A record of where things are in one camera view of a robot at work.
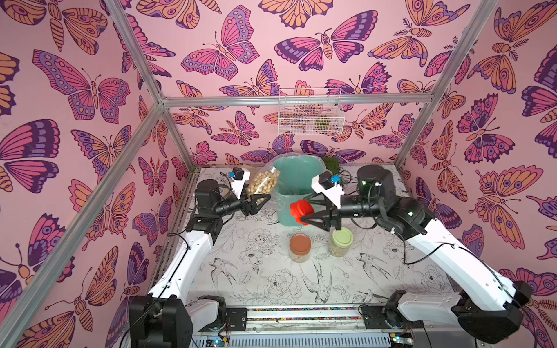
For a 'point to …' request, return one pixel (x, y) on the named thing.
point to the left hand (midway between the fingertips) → (265, 191)
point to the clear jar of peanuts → (263, 183)
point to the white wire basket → (310, 111)
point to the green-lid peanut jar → (341, 242)
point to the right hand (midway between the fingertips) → (305, 206)
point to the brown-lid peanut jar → (299, 247)
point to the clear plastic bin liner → (298, 171)
